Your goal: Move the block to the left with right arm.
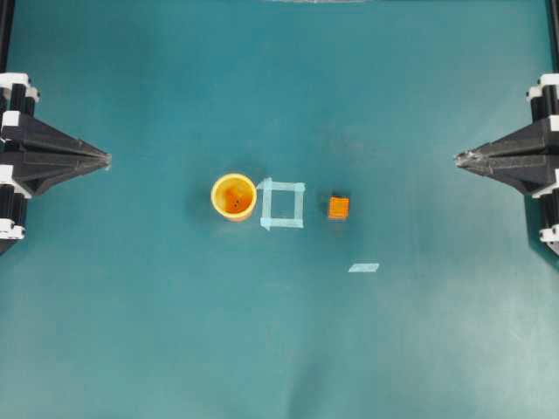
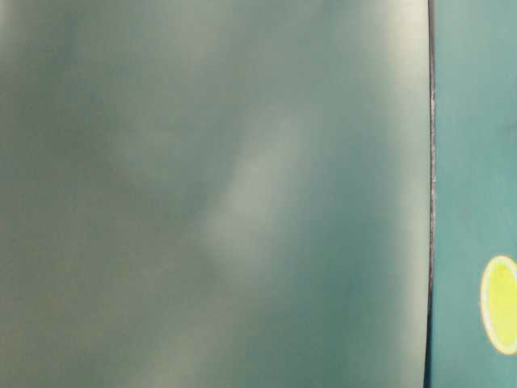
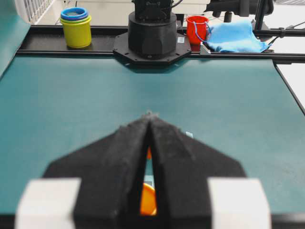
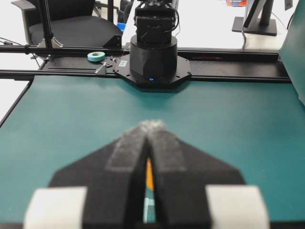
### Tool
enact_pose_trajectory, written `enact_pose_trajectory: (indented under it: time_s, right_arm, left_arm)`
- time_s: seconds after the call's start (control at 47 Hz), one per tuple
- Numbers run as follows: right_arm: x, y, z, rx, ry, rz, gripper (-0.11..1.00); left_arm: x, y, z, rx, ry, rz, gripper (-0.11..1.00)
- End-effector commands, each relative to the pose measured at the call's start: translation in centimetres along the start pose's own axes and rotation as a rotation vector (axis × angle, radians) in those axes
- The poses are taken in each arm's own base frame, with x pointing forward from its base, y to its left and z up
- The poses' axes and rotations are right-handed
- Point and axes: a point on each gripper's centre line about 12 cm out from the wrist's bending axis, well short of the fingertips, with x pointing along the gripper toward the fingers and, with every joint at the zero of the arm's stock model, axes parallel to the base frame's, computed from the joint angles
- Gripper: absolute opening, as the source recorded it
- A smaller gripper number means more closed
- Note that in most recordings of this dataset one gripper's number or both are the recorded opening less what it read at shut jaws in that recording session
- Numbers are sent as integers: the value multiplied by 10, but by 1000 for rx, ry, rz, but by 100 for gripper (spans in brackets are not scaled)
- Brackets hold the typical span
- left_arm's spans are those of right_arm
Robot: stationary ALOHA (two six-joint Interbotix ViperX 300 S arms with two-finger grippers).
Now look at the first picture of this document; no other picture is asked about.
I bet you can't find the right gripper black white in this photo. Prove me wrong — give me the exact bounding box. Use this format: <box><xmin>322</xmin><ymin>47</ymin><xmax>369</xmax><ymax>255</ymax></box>
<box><xmin>454</xmin><ymin>72</ymin><xmax>558</xmax><ymax>255</ymax></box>

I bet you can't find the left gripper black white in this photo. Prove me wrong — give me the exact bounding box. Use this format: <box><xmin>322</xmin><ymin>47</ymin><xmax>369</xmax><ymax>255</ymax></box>
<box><xmin>1</xmin><ymin>72</ymin><xmax>111</xmax><ymax>255</ymax></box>

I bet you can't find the orange cube block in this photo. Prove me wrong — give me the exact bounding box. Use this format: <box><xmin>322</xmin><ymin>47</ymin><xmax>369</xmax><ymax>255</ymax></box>
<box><xmin>328</xmin><ymin>196</ymin><xmax>349</xmax><ymax>221</ymax></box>

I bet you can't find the black frame post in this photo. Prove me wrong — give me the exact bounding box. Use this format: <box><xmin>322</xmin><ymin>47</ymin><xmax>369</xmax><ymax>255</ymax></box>
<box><xmin>0</xmin><ymin>0</ymin><xmax>16</xmax><ymax>73</ymax></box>
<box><xmin>545</xmin><ymin>0</ymin><xmax>559</xmax><ymax>72</ymax></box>

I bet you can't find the small light blue tape strip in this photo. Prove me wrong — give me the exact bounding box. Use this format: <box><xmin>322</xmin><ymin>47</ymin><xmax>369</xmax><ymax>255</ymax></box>
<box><xmin>348</xmin><ymin>263</ymin><xmax>380</xmax><ymax>273</ymax></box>

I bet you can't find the light blue tape square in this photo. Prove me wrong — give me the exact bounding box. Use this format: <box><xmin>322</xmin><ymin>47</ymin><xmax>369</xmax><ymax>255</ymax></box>
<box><xmin>257</xmin><ymin>177</ymin><xmax>306</xmax><ymax>230</ymax></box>

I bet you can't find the black left frame post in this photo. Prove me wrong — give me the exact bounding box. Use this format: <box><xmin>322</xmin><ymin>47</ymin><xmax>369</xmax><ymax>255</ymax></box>
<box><xmin>0</xmin><ymin>0</ymin><xmax>16</xmax><ymax>73</ymax></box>

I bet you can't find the yellow orange plastic cup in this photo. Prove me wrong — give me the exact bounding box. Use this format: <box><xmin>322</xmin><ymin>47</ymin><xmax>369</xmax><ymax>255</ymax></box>
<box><xmin>210</xmin><ymin>173</ymin><xmax>258</xmax><ymax>222</ymax></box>

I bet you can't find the black right frame post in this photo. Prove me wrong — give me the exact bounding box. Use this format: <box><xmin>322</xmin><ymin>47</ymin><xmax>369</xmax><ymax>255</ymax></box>
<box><xmin>545</xmin><ymin>0</ymin><xmax>559</xmax><ymax>72</ymax></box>

